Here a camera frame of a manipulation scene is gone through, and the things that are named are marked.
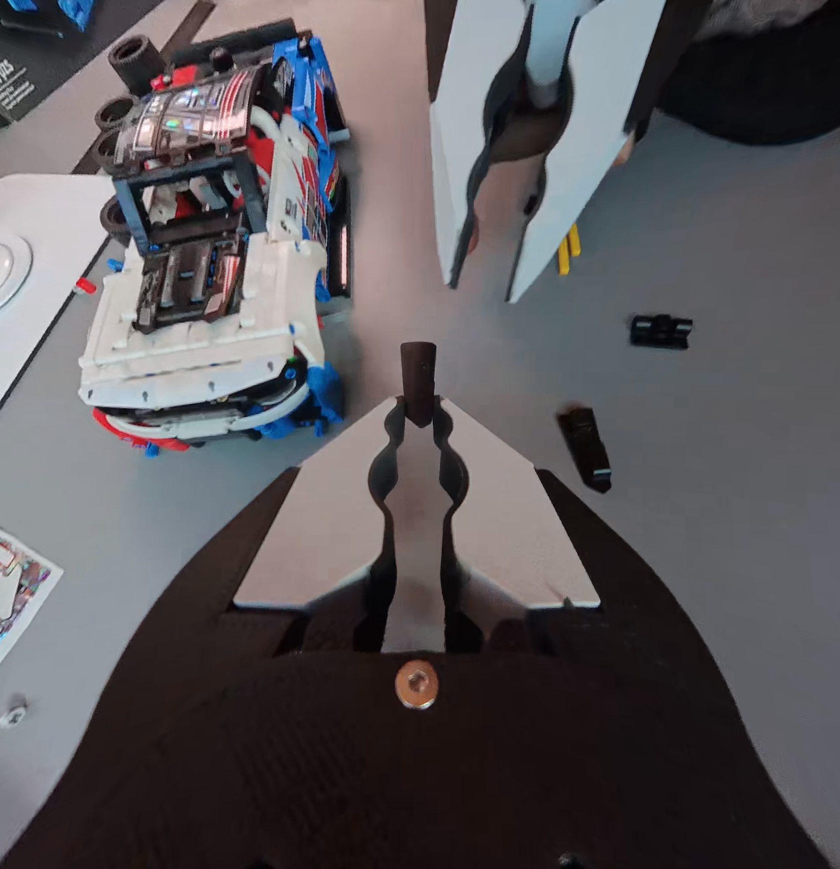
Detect black flat strip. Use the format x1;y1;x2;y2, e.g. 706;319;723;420
167;0;217;54

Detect toy car set box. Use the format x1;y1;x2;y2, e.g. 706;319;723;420
0;0;168;124

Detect person's right hand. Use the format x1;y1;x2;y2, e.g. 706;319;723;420
488;105;572;164

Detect black brick piece with nubs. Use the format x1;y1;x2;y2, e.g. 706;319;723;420
629;314;694;350

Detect long black brick piece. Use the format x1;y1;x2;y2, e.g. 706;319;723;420
556;406;612;494

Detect holographic sticker sheet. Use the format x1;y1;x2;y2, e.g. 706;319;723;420
0;519;64;683

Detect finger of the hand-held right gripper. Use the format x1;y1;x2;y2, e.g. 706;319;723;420
503;0;668;304
429;0;530;291

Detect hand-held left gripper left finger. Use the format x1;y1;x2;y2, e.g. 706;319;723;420
233;397;402;653

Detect black cylindrical connector piece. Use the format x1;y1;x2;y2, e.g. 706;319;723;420
400;341;439;429

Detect white adjustable stand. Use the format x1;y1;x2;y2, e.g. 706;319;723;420
0;173;129;423

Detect black mesh wrist rest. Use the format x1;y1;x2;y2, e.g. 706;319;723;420
654;37;840;147

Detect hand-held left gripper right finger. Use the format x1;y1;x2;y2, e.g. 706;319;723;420
434;397;601;653

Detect brick-built toy race car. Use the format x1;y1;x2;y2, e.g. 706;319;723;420
77;19;354;460

